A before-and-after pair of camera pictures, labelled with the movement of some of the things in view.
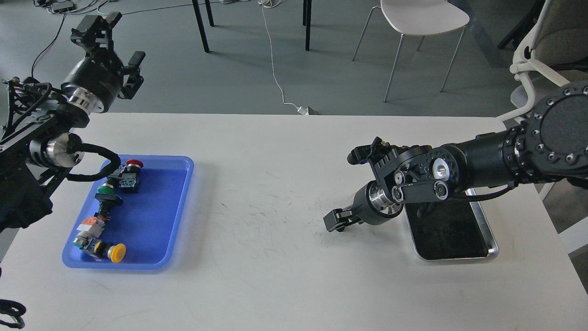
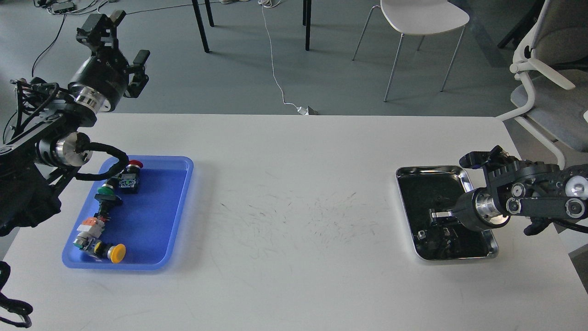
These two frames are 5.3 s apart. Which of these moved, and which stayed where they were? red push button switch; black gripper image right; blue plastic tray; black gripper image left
Moved: black gripper image right
Stayed: red push button switch; black gripper image left; blue plastic tray
